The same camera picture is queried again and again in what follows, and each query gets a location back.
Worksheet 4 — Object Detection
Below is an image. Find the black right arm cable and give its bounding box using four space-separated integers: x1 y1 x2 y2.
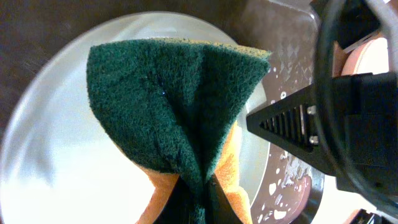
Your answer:
312 0 398 206

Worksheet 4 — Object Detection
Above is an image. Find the dark brown serving tray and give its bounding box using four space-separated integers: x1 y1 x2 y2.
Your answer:
1 0 318 223

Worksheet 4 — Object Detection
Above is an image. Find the green and yellow sponge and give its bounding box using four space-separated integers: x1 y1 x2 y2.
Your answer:
86 38 270 223

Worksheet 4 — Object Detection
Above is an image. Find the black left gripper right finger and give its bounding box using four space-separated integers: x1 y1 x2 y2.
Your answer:
205 175 242 224

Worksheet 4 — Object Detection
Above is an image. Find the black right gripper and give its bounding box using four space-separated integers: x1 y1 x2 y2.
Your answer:
246 72 397 208

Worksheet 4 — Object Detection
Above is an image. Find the pale green plate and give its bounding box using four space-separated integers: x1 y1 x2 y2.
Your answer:
1 12 270 223

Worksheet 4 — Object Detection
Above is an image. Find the pink plate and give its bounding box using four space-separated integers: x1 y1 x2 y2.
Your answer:
332 35 389 77

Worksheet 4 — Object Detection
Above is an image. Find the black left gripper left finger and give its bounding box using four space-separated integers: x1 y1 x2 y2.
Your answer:
154 179 192 224

